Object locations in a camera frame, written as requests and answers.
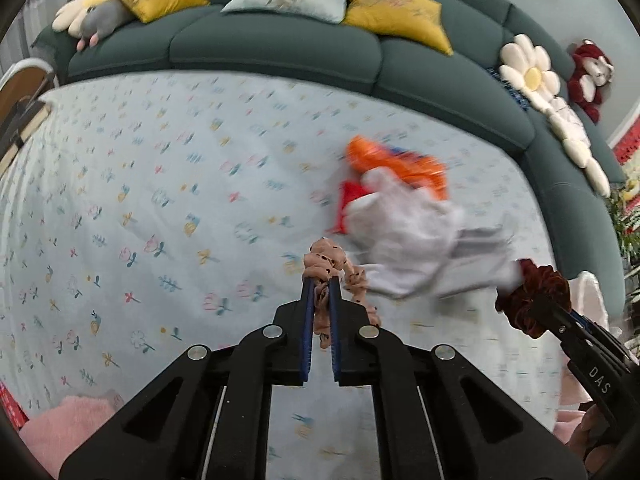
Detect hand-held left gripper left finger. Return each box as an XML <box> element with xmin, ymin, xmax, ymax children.
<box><xmin>59</xmin><ymin>277</ymin><xmax>317</xmax><ymax>480</ymax></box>

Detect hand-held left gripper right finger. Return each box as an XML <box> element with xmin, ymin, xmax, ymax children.
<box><xmin>327</xmin><ymin>277</ymin><xmax>588</xmax><ymax>480</ymax></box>

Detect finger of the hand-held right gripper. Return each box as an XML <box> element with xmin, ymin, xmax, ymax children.
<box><xmin>527</xmin><ymin>295</ymin><xmax>576</xmax><ymax>343</ymax></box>
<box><xmin>567</xmin><ymin>307</ymin><xmax>623</xmax><ymax>351</ymax></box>

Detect waste bin with white liner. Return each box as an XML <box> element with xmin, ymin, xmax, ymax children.
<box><xmin>567</xmin><ymin>270</ymin><xmax>608</xmax><ymax>331</ymax></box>

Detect dark red scrunchie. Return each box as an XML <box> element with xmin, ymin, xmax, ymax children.
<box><xmin>495</xmin><ymin>258</ymin><xmax>572</xmax><ymax>338</ymax></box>

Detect pink spotted scrunchie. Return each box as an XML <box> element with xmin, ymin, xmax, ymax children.
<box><xmin>302</xmin><ymin>240</ymin><xmax>382</xmax><ymax>351</ymax></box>

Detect person's right hand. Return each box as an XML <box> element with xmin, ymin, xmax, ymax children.
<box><xmin>567</xmin><ymin>400</ymin><xmax>618</xmax><ymax>478</ymax></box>

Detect green potted plants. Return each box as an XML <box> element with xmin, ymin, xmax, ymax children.
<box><xmin>605</xmin><ymin>180</ymin><xmax>640</xmax><ymax>261</ymax></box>

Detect white cloth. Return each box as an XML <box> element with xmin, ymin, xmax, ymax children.
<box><xmin>350</xmin><ymin>167</ymin><xmax>526</xmax><ymax>301</ymax></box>

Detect red and white paper cup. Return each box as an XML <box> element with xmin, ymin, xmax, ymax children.
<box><xmin>332</xmin><ymin>180</ymin><xmax>373</xmax><ymax>236</ymax></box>

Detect white flower cushion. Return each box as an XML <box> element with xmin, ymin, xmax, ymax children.
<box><xmin>550</xmin><ymin>110</ymin><xmax>612</xmax><ymax>198</ymax></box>
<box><xmin>499</xmin><ymin>34</ymin><xmax>562</xmax><ymax>111</ymax></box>

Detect large orange snack packet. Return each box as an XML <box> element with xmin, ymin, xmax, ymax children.
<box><xmin>345</xmin><ymin>135</ymin><xmax>448</xmax><ymax>201</ymax></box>

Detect white garment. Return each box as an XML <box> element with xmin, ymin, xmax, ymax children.
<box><xmin>547</xmin><ymin>97</ymin><xmax>586</xmax><ymax>136</ymax></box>

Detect red teddy bear plush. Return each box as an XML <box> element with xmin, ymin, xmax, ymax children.
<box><xmin>566</xmin><ymin>40</ymin><xmax>615</xmax><ymax>125</ymax></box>

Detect pink fluffy blanket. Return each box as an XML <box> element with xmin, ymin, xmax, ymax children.
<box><xmin>20</xmin><ymin>360</ymin><xmax>596</xmax><ymax>478</ymax></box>

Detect teal sofa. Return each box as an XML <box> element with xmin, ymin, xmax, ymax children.
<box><xmin>30</xmin><ymin>0</ymin><xmax>628</xmax><ymax>286</ymax></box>

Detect red packet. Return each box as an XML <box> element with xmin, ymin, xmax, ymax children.
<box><xmin>0</xmin><ymin>382</ymin><xmax>28</xmax><ymax>431</ymax></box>

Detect grey plush toy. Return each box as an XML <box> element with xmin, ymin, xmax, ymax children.
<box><xmin>75</xmin><ymin>0</ymin><xmax>136</xmax><ymax>51</ymax></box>

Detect cream flower cushion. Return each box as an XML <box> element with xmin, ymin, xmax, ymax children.
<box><xmin>51</xmin><ymin>0</ymin><xmax>118</xmax><ymax>36</ymax></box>

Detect red wall decoration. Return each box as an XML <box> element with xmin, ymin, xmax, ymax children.
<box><xmin>612</xmin><ymin>120</ymin><xmax>640</xmax><ymax>166</ymax></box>

